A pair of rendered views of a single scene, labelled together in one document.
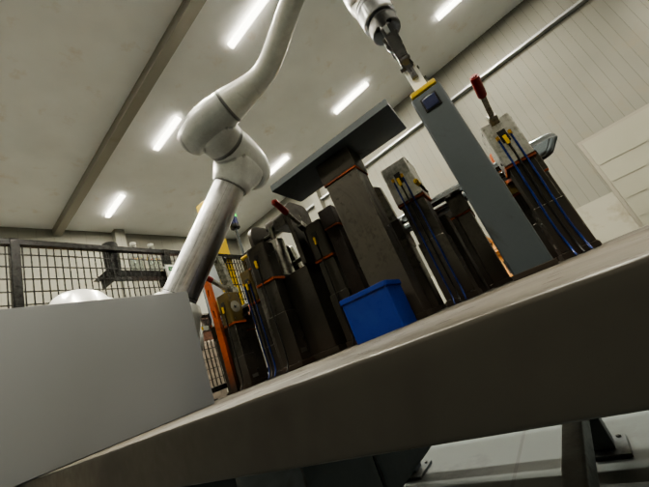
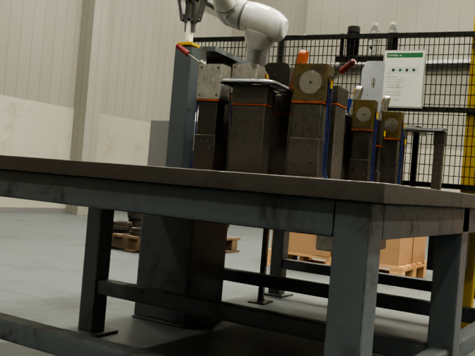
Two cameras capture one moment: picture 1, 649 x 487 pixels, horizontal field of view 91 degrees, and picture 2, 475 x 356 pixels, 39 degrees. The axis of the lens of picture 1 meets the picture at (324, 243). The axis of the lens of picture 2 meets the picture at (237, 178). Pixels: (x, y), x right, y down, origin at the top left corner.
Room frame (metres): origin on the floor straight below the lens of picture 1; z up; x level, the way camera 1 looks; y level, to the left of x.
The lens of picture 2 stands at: (0.82, -2.76, 0.68)
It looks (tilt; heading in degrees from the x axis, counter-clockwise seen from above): 0 degrees down; 89
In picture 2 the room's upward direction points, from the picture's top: 5 degrees clockwise
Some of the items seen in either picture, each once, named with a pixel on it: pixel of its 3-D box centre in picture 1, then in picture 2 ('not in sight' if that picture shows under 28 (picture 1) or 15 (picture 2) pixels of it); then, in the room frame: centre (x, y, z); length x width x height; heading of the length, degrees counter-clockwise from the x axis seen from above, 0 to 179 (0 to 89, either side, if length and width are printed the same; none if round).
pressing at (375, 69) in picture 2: (213, 292); (370, 95); (1.49, 0.59, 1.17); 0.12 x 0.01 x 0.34; 153
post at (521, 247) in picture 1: (476, 177); (182, 109); (0.64, -0.35, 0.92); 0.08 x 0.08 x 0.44; 63
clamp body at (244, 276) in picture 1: (264, 321); not in sight; (1.10, 0.29, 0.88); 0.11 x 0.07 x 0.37; 153
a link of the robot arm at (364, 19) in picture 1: (377, 15); not in sight; (0.64, -0.35, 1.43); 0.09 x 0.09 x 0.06
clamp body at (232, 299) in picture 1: (237, 339); not in sight; (1.20, 0.44, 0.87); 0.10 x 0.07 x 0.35; 153
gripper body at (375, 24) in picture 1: (388, 35); not in sight; (0.64, -0.35, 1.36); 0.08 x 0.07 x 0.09; 154
